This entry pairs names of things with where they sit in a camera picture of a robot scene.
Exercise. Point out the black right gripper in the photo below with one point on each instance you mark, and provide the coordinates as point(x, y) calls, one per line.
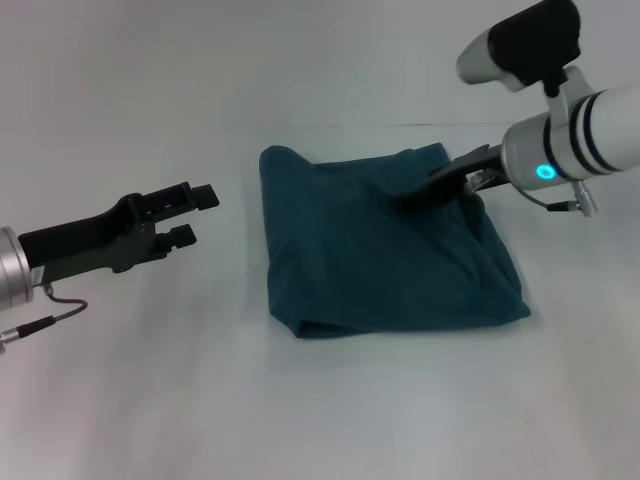
point(475, 167)

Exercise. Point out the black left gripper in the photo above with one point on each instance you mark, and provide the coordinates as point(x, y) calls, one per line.
point(85, 245)

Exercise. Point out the teal blue t-shirt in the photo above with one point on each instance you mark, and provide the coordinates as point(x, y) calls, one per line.
point(375, 250)

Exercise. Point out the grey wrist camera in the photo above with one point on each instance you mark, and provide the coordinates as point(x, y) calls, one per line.
point(520, 45)

